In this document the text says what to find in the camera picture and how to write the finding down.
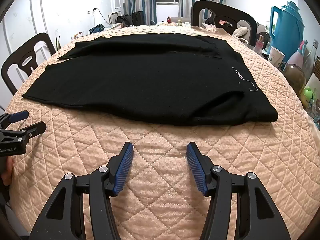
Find pink spray bottle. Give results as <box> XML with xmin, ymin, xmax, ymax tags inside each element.
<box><xmin>287</xmin><ymin>40</ymin><xmax>308</xmax><ymax>67</ymax></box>

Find green plastic bottle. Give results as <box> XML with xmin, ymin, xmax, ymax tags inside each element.
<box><xmin>300</xmin><ymin>86</ymin><xmax>316</xmax><ymax>108</ymax></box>

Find white paper cup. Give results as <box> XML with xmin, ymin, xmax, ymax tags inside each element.
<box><xmin>268</xmin><ymin>46</ymin><xmax>286</xmax><ymax>68</ymax></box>

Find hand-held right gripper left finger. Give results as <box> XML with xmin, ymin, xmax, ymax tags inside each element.
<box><xmin>29</xmin><ymin>142</ymin><xmax>134</xmax><ymax>240</ymax></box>

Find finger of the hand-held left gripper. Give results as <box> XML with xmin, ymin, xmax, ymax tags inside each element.
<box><xmin>0</xmin><ymin>110</ymin><xmax>28</xmax><ymax>126</ymax></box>
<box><xmin>5</xmin><ymin>121</ymin><xmax>47</xmax><ymax>138</ymax></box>

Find brown glass jar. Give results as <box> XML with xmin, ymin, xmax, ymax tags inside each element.
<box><xmin>279</xmin><ymin>62</ymin><xmax>307</xmax><ymax>95</ymax></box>

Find white box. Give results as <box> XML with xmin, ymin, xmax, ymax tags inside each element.
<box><xmin>305</xmin><ymin>74</ymin><xmax>320</xmax><ymax>102</ymax></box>

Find blue bag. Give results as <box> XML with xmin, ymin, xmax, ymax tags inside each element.
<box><xmin>89</xmin><ymin>24</ymin><xmax>105</xmax><ymax>34</ymax></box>

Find person's left hand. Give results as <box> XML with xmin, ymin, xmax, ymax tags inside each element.
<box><xmin>0</xmin><ymin>156</ymin><xmax>15</xmax><ymax>187</ymax></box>

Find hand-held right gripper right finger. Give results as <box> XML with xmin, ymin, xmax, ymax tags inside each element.
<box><xmin>186</xmin><ymin>141</ymin><xmax>292</xmax><ymax>240</ymax></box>

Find black bag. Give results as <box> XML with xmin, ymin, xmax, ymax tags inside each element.
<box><xmin>116</xmin><ymin>14</ymin><xmax>133</xmax><ymax>27</ymax></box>

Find peach quilted blanket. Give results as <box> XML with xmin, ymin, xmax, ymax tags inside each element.
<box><xmin>5</xmin><ymin>25</ymin><xmax>320</xmax><ymax>240</ymax></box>

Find pink perfume bottle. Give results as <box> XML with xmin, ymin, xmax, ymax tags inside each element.
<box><xmin>255</xmin><ymin>34</ymin><xmax>265</xmax><ymax>53</ymax></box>

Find dark wooden chair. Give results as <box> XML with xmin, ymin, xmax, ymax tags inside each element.
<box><xmin>191</xmin><ymin>0</ymin><xmax>258</xmax><ymax>47</ymax></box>
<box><xmin>1</xmin><ymin>32</ymin><xmax>57</xmax><ymax>96</ymax></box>

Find blue thermos jug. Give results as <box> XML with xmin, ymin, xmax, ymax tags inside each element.
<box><xmin>270</xmin><ymin>1</ymin><xmax>305</xmax><ymax>62</ymax></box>

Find white desk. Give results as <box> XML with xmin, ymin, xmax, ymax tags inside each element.
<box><xmin>100</xmin><ymin>22</ymin><xmax>123</xmax><ymax>33</ymax></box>

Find black pants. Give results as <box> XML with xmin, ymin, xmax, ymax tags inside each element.
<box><xmin>21</xmin><ymin>33</ymin><xmax>279</xmax><ymax>126</ymax></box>

